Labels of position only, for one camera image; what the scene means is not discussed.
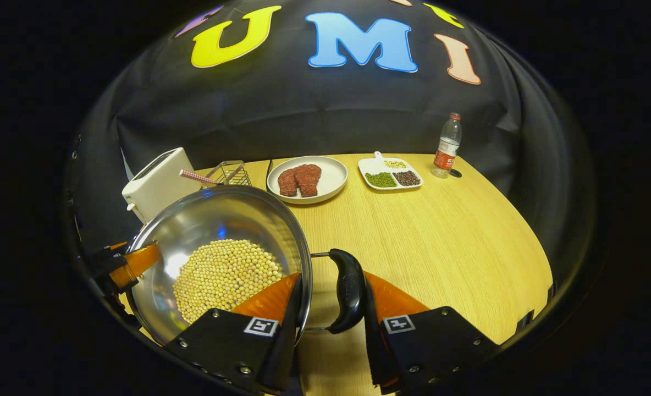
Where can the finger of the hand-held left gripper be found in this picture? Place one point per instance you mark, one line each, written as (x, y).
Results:
(138, 261)

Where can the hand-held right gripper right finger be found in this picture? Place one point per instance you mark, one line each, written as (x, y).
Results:
(374, 341)

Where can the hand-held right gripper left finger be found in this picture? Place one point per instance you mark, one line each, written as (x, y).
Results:
(287, 341)

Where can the white toaster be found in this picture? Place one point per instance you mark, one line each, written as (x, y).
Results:
(158, 184)

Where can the pile of yellow soybeans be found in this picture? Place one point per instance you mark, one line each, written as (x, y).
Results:
(226, 275)

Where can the pink striped straw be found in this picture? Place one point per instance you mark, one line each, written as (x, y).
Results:
(196, 176)

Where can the brown meat piece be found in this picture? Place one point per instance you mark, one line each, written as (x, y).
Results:
(287, 183)
(309, 180)

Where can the white divided bean dish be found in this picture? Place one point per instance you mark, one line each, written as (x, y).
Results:
(389, 175)

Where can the round white plate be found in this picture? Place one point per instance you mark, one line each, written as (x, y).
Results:
(334, 176)

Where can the plastic bottle with red label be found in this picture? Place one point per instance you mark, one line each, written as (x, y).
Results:
(447, 148)

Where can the black backdrop cloth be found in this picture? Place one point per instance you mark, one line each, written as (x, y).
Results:
(303, 110)

